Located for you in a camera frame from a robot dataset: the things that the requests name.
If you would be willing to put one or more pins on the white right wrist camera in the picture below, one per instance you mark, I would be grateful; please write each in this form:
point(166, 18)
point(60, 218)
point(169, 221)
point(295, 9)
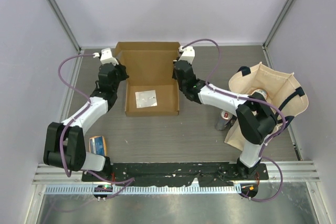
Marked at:
point(186, 54)

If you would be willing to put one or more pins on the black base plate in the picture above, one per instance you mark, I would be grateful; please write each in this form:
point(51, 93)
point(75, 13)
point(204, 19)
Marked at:
point(208, 174)

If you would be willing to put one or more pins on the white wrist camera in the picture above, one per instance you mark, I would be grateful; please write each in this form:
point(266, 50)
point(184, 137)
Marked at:
point(105, 56)
point(186, 54)

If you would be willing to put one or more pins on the clear plastic sachet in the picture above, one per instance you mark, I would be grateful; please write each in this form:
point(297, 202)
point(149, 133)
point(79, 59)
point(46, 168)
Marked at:
point(145, 99)

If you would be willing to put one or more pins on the peach tube in bag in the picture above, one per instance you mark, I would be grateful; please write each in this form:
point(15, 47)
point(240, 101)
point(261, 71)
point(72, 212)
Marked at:
point(261, 92)

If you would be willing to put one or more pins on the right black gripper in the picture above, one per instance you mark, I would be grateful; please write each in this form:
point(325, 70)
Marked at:
point(174, 75)

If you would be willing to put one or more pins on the yellow sponge with blue label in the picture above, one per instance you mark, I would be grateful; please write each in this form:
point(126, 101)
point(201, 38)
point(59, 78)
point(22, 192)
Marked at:
point(97, 145)

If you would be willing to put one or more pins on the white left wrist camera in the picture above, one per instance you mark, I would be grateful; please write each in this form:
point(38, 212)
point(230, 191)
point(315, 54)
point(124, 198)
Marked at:
point(105, 56)

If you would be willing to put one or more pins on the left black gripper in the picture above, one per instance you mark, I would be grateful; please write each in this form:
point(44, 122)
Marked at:
point(122, 69)

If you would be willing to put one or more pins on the aluminium frame rail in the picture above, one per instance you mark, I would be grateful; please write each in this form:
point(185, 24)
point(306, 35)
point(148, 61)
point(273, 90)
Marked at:
point(300, 171)

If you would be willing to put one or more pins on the brown cardboard box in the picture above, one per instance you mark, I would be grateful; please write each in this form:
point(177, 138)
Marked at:
point(150, 67)

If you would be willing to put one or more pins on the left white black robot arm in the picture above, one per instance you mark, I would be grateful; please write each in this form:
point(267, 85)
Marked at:
point(65, 141)

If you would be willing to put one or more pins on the silver red drink can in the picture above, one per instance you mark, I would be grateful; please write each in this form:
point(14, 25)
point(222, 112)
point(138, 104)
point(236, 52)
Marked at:
point(226, 119)

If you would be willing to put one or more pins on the beige canvas tote bag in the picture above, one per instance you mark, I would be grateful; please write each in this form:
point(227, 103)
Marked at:
point(282, 89)

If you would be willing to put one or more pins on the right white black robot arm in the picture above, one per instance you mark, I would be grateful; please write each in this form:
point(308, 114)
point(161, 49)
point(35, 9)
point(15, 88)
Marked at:
point(254, 115)

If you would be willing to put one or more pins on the perforated cable duct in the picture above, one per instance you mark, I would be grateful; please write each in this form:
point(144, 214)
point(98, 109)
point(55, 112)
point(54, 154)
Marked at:
point(132, 190)

